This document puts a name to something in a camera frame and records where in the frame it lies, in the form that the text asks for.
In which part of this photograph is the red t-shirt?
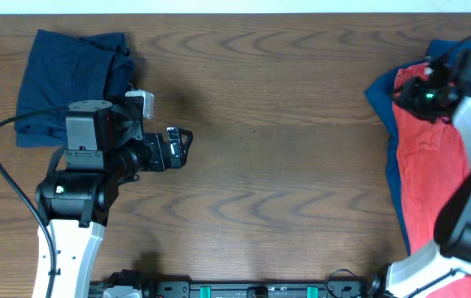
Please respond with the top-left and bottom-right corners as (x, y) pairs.
(392, 63), (471, 298)

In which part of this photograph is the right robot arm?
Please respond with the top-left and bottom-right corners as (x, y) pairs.
(366, 49), (471, 297)

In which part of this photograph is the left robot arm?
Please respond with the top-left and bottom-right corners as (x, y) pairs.
(33, 97), (193, 297)

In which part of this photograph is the blue t-shirt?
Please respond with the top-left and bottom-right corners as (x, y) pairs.
(364, 39), (457, 254)

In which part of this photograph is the folded dark navy garment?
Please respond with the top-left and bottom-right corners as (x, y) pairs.
(14, 29), (136, 149)

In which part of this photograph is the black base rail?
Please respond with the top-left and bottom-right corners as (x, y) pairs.
(88, 270), (365, 298)

